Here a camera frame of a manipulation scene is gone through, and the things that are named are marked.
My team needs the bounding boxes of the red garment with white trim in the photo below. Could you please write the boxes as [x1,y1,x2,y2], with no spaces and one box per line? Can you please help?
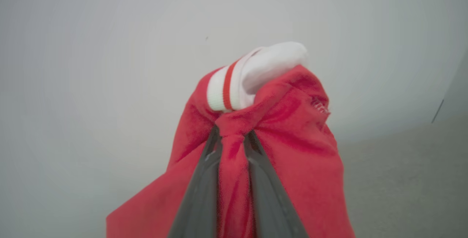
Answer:
[106,42,356,238]

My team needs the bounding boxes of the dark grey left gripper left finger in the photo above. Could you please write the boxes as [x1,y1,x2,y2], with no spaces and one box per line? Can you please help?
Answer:
[167,126,222,238]

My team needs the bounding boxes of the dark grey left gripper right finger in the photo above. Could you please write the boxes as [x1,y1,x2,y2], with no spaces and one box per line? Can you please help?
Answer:
[244,130,310,238]

